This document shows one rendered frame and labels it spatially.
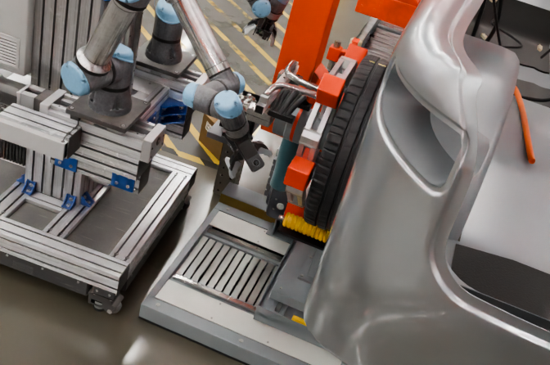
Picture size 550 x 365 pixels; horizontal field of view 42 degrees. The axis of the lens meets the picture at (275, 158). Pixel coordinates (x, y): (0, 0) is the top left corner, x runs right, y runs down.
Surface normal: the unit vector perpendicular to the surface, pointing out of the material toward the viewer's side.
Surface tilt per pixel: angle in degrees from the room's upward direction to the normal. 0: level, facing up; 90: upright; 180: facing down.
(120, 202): 0
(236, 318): 0
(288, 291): 0
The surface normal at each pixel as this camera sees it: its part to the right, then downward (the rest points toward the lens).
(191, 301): 0.23, -0.82
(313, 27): -0.31, 0.45
